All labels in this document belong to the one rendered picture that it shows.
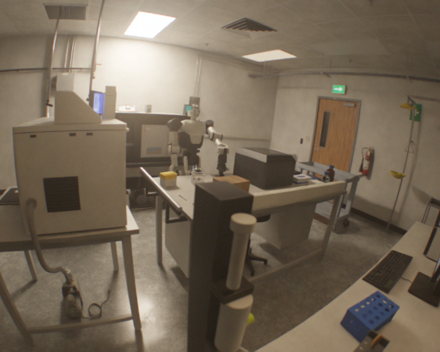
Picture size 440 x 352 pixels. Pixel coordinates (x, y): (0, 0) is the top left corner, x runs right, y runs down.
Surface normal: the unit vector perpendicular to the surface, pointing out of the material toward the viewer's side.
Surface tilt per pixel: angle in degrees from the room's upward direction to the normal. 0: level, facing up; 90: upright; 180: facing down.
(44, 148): 90
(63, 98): 90
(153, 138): 90
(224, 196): 0
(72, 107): 90
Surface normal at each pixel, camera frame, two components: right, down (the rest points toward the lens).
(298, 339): 0.10, -0.96
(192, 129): 0.55, 0.07
